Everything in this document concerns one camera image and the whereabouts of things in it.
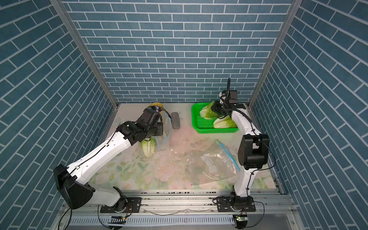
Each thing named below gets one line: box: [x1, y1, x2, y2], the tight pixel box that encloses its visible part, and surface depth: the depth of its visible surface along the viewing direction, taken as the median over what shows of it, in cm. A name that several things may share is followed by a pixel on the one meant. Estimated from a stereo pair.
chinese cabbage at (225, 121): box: [213, 115, 238, 129], surface depth 101 cm
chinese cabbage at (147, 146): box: [139, 136, 157, 158], surface depth 89 cm
